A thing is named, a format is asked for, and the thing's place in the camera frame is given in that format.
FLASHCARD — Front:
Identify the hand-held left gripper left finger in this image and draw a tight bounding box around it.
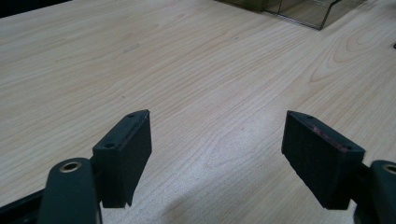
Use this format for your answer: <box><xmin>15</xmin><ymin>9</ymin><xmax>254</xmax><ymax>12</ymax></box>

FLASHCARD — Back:
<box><xmin>92</xmin><ymin>108</ymin><xmax>153</xmax><ymax>209</ymax></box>

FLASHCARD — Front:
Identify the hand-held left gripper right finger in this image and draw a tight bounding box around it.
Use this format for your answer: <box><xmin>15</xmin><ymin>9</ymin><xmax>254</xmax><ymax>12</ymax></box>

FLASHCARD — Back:
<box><xmin>280</xmin><ymin>110</ymin><xmax>366</xmax><ymax>211</ymax></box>

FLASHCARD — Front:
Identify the clear smoky plastic box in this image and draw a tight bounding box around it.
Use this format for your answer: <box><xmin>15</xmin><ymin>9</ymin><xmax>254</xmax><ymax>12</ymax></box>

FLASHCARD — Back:
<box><xmin>214</xmin><ymin>0</ymin><xmax>368</xmax><ymax>31</ymax></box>

